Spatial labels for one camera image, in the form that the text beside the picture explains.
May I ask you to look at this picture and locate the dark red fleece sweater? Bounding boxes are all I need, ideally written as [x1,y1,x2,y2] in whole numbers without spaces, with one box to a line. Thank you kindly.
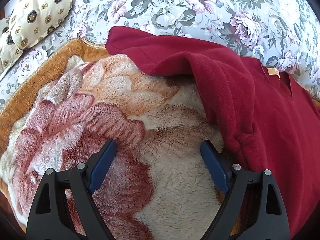
[105,26,320,236]

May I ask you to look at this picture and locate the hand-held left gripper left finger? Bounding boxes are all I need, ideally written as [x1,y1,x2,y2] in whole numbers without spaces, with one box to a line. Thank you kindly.
[25,139,118,240]

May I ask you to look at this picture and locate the floral bedsheet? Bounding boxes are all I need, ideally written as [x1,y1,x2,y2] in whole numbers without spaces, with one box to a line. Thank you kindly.
[0,0,320,110]

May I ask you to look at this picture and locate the plush floral fleece blanket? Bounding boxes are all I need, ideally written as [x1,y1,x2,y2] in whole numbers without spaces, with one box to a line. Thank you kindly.
[0,38,250,240]

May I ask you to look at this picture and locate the cream medallion print pillow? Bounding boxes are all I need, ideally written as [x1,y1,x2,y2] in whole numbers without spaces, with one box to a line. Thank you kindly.
[4,0,73,51]
[0,17,23,68]

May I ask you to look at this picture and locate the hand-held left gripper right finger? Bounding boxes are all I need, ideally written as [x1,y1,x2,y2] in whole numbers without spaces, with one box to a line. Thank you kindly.
[200,139,297,240]

